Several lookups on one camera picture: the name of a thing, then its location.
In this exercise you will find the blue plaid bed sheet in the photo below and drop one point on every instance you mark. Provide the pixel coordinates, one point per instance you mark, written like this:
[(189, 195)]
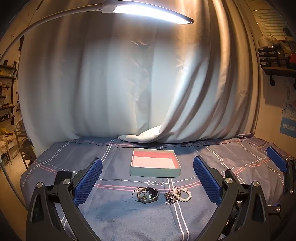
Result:
[(115, 215)]

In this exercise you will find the white paper notice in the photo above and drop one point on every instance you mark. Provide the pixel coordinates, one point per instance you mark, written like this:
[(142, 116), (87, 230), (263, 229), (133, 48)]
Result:
[(268, 20)]

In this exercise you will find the teal box with pink inside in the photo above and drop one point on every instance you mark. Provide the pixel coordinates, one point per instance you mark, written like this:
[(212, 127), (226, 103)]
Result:
[(155, 172)]

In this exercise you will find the blue wall poster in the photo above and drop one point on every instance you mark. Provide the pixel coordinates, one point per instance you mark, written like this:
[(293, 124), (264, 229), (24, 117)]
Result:
[(288, 125)]

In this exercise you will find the white arched desk lamp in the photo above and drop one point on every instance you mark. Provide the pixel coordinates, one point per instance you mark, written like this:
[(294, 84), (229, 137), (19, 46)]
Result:
[(148, 10)]

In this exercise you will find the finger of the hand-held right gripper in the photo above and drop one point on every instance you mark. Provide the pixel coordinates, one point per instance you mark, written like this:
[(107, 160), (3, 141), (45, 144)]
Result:
[(276, 158)]

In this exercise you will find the metal frame rack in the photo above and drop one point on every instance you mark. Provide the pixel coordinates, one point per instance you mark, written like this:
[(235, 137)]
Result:
[(22, 141)]

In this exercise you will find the white backdrop curtain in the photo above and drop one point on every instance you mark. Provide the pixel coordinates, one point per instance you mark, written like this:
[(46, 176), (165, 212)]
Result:
[(92, 81)]

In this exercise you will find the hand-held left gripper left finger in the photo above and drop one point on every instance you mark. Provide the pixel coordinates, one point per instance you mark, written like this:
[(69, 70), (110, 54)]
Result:
[(89, 180)]

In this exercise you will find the wall shelf with dark jars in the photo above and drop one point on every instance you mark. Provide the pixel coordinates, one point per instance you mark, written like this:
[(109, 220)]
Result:
[(277, 59)]

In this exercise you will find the wooden wall shelves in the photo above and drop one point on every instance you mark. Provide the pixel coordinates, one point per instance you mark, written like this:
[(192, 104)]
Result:
[(7, 76)]

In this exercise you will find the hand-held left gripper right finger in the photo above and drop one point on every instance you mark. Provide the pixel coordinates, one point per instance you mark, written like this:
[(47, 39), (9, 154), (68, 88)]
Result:
[(207, 180)]

